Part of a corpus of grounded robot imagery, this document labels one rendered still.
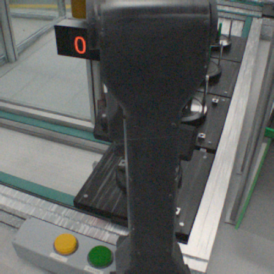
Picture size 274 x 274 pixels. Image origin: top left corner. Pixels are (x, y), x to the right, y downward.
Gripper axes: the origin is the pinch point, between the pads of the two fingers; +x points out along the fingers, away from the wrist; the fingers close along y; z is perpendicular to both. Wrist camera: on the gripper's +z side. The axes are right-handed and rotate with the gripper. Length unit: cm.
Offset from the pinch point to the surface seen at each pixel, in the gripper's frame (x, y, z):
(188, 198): 4.7, -9.5, -10.3
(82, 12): -6.8, 17.9, 20.8
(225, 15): 99, 2, 72
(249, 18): 96, -10, 70
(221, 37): 62, -2, 46
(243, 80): 46, -14, 26
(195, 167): 11.5, -8.7, -3.9
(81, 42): -2.6, 18.4, 15.7
